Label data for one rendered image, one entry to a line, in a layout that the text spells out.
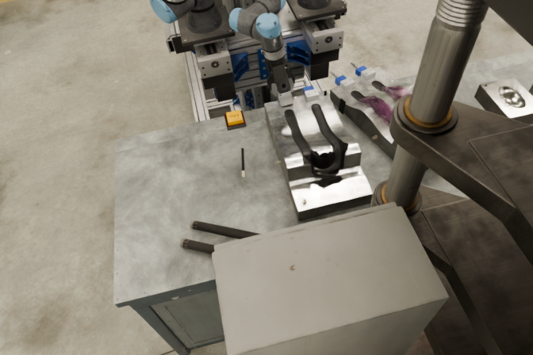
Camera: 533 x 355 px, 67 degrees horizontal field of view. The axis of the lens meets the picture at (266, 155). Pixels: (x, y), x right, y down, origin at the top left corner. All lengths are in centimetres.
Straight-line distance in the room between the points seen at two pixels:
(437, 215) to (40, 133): 284
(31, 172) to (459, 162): 275
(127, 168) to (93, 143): 136
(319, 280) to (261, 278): 8
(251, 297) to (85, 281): 191
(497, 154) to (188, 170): 115
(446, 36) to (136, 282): 114
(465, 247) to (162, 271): 91
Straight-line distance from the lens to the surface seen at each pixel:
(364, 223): 64
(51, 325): 243
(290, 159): 138
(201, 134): 169
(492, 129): 71
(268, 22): 133
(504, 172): 66
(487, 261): 87
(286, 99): 158
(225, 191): 149
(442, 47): 59
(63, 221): 271
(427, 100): 64
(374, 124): 157
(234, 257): 61
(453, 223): 89
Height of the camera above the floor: 202
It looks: 51 degrees down
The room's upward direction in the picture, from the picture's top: 7 degrees counter-clockwise
